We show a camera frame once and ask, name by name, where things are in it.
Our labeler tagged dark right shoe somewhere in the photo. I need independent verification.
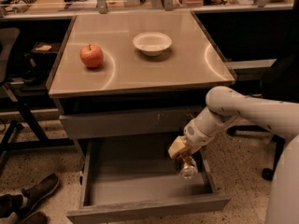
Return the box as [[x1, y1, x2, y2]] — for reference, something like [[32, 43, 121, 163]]
[[18, 211, 48, 224]]

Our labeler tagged open grey middle drawer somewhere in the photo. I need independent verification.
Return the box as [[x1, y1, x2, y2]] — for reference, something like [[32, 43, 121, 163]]
[[67, 133, 230, 224]]

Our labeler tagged grey drawer cabinet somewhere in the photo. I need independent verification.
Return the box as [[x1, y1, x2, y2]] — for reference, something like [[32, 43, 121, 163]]
[[45, 9, 237, 159]]

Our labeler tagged black office chair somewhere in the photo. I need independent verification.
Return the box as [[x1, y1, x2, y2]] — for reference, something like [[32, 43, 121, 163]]
[[227, 50, 299, 180]]

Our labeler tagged dark left shoe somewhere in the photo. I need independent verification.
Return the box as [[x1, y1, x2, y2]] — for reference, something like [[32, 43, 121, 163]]
[[0, 173, 61, 219]]

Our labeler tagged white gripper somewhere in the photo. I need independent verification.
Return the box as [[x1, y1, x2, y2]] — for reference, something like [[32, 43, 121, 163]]
[[168, 119, 215, 159]]

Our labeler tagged crushed metallic can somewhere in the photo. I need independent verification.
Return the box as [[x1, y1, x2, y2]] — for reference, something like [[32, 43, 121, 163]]
[[174, 154, 198, 179]]

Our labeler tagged red apple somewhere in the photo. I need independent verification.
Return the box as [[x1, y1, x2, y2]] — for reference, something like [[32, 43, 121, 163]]
[[79, 44, 104, 68]]

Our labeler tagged closed grey top drawer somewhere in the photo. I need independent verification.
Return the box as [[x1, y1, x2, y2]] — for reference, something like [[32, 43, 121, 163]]
[[60, 106, 203, 140]]

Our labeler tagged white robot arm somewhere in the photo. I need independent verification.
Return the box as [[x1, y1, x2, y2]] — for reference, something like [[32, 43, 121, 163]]
[[168, 86, 299, 224]]

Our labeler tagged white bowl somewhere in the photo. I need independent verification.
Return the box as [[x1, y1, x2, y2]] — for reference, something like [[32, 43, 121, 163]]
[[133, 32, 172, 56]]

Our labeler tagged dark chair at left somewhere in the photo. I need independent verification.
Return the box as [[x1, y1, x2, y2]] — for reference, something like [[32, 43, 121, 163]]
[[0, 28, 73, 156]]

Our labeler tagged dark shoe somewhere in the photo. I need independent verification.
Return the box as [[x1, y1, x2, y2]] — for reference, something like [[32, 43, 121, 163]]
[[0, 173, 61, 219], [18, 211, 48, 224]]

